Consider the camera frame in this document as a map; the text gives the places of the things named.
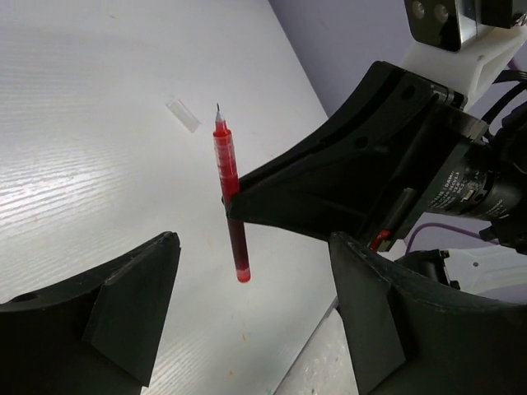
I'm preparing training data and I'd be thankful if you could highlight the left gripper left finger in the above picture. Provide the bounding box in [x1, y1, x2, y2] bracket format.
[1, 232, 181, 394]

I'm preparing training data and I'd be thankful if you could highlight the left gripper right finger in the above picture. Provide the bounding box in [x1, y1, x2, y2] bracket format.
[329, 232, 526, 394]

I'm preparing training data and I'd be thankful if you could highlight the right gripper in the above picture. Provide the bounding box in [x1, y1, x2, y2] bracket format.
[227, 61, 526, 252]

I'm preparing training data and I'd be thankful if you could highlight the dark red ink pen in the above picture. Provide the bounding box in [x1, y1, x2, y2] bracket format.
[212, 104, 251, 283]

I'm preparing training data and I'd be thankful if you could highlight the clear small cap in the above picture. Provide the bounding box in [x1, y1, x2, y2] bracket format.
[166, 97, 201, 133]

